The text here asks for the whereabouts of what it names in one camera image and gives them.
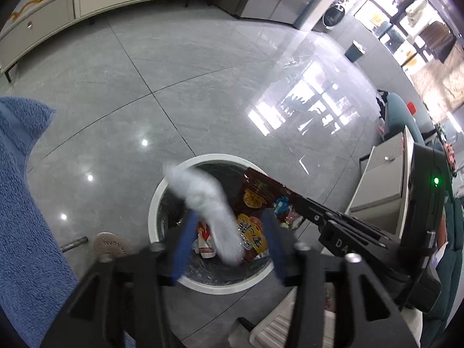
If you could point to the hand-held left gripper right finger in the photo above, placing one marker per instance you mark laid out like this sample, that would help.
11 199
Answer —
272 239

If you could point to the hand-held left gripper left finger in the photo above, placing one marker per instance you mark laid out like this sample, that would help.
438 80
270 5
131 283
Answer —
183 250

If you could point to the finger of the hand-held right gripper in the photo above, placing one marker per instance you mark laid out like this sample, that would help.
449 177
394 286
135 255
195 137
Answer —
313 215
340 215

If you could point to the white round trash bin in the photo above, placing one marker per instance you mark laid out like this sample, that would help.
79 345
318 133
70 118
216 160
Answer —
156 203

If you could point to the white plastic bag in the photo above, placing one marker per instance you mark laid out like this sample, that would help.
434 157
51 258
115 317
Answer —
206 195

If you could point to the person's right forearm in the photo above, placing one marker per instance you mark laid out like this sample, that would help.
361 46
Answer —
441 237

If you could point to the white and red carton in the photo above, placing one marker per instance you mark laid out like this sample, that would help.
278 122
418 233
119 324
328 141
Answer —
205 244

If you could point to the orange snack packet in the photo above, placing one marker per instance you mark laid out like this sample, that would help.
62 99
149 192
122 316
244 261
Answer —
250 232

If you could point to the white drawer cabinet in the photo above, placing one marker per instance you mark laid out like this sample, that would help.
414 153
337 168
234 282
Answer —
380 181

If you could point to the beige woven slipper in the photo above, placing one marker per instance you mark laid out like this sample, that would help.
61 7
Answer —
108 244

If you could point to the white slatted stool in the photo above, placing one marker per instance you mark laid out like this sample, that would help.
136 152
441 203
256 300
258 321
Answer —
275 330

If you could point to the teal sofa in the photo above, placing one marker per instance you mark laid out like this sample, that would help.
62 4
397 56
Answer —
398 116

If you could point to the small red object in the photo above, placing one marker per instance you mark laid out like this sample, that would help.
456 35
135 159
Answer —
411 108

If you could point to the blue terry mat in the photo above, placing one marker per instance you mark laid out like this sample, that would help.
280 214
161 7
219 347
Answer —
25 224

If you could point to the small grey waste bin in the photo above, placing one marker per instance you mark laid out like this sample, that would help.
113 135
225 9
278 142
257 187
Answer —
354 51

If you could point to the washing machine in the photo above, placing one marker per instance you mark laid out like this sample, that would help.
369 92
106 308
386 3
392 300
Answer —
333 16

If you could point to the balcony window with laundry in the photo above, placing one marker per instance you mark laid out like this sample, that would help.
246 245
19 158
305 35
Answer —
398 7

